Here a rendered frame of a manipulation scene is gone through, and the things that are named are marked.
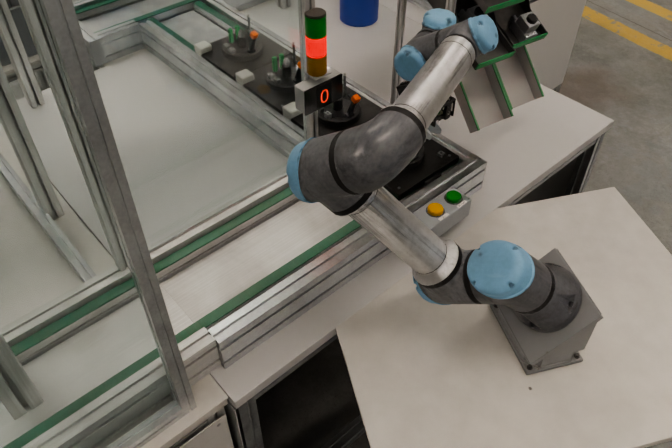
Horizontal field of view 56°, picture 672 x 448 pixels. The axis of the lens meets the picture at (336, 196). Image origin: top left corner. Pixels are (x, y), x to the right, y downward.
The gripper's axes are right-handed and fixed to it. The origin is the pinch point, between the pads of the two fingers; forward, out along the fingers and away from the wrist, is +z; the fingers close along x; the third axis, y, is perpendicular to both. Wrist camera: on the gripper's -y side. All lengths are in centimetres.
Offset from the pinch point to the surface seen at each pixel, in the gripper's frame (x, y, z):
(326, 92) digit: -18.3, -15.9, -13.8
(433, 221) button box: -11.6, 16.9, 11.3
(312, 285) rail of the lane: -46.5, 11.2, 13.0
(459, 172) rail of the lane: 8.3, 8.6, 12.0
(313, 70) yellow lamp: -21.1, -17.2, -20.6
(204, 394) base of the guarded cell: -79, 13, 21
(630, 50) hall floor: 274, -59, 107
